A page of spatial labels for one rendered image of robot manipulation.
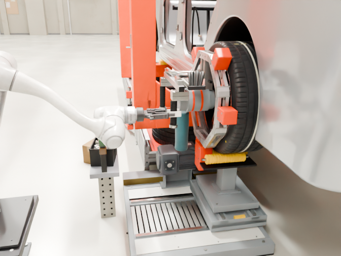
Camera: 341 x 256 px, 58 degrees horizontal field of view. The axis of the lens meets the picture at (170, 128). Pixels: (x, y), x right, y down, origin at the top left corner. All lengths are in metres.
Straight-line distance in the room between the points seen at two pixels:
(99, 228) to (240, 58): 1.37
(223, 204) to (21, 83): 1.30
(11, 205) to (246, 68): 1.45
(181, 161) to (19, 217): 1.08
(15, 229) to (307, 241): 1.68
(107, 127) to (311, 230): 1.53
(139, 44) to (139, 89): 0.30
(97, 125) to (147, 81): 0.84
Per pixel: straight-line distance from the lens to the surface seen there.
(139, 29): 2.11
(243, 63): 1.62
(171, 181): 2.44
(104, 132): 1.40
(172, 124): 1.62
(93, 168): 1.89
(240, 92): 1.55
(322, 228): 2.36
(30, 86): 1.51
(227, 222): 1.95
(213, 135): 1.65
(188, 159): 2.22
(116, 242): 2.03
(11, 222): 1.80
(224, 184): 2.06
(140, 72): 2.14
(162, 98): 1.93
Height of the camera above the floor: 1.32
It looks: 21 degrees down
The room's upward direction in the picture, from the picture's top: 1 degrees clockwise
